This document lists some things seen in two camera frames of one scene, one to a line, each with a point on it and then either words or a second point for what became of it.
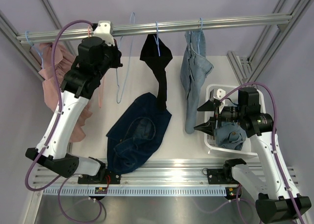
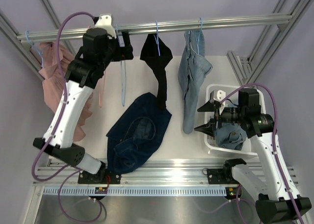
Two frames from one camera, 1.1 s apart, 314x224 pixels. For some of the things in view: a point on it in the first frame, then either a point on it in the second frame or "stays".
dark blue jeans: x=138 y=135 stays
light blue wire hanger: x=117 y=99 → x=123 y=72
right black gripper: x=208 y=127 stays
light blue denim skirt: x=230 y=135 stays
